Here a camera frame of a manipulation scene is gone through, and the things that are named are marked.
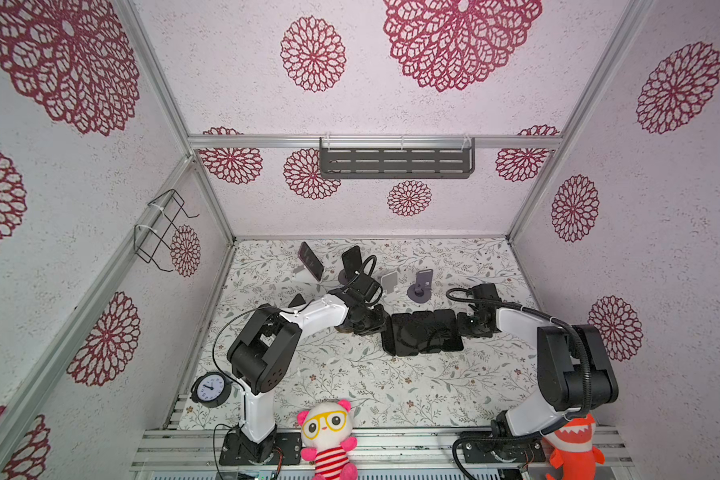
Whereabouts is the red shark plush toy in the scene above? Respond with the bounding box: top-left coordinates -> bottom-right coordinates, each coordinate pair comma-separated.
544,413 -> 605,480

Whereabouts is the white pink plush doll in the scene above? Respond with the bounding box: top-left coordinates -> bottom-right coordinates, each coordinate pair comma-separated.
297,399 -> 359,480

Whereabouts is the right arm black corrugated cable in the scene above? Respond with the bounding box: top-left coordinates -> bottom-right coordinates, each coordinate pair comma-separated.
445,286 -> 594,480

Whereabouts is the grey wall shelf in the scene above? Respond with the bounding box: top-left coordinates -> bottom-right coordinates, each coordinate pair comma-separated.
318,138 -> 475,180

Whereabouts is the black wire wall rack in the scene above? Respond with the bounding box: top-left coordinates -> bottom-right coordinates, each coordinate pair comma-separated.
132,189 -> 202,278

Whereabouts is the small round clock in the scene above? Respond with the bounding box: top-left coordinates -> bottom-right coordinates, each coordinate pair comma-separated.
190,372 -> 232,408

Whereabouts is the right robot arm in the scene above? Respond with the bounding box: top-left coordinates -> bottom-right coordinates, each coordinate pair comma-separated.
446,284 -> 619,468

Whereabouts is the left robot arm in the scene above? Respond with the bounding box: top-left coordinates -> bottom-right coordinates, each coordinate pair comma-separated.
220,273 -> 390,464

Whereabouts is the grey round phone stand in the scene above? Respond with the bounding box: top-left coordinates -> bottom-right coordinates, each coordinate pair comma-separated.
338,270 -> 354,286

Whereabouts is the purple round phone stand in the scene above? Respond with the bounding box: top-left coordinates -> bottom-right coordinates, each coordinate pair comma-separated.
407,269 -> 434,304

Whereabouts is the white folding phone stand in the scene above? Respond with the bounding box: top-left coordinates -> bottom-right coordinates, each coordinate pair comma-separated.
380,270 -> 399,296

